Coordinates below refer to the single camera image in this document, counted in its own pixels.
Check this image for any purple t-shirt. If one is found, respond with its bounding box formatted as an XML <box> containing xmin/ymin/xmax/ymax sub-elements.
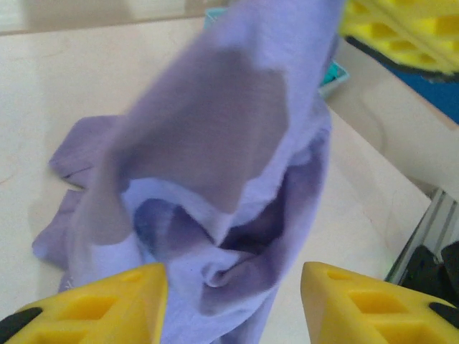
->
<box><xmin>32</xmin><ymin>0</ymin><xmax>344</xmax><ymax>344</ymax></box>

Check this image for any white table cover sheet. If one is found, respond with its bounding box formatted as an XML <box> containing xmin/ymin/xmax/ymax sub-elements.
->
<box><xmin>0</xmin><ymin>16</ymin><xmax>442</xmax><ymax>344</ymax></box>

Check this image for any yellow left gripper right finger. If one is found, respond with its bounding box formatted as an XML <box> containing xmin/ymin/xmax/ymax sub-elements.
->
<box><xmin>303</xmin><ymin>260</ymin><xmax>459</xmax><ymax>344</ymax></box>

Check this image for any light blue plastic basket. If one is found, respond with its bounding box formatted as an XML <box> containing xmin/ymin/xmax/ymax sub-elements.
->
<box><xmin>203</xmin><ymin>6</ymin><xmax>351</xmax><ymax>98</ymax></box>

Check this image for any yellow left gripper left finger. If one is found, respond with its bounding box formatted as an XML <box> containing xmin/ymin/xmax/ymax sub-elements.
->
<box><xmin>0</xmin><ymin>262</ymin><xmax>169</xmax><ymax>344</ymax></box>

